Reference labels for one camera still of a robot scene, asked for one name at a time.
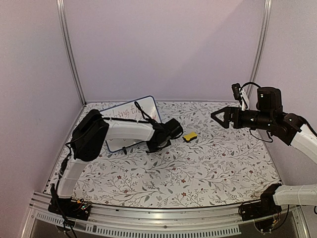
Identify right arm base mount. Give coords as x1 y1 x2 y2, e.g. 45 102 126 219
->
238 198 282 221

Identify metal frame post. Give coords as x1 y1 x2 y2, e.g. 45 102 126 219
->
56 0 87 106
249 0 272 84

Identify blue framed whiteboard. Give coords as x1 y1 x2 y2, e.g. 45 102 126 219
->
100 96 161 153

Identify right metal frame post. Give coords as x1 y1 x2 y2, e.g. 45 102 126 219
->
249 0 272 84

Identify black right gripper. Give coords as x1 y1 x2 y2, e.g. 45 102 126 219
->
211 106 273 130

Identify floral tablecloth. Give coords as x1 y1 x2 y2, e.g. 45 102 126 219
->
44 101 282 209

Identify yellow whiteboard eraser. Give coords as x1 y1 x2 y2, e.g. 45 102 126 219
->
183 132 198 143

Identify aluminium front rail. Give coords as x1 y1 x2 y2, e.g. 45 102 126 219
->
22 192 312 238

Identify left metal frame post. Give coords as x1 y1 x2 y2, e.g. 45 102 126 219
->
56 0 87 106

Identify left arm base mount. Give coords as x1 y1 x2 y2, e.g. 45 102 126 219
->
48 197 91 221

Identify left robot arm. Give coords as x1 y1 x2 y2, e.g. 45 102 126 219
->
51 101 183 215

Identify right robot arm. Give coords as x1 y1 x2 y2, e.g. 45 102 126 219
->
211 83 317 221

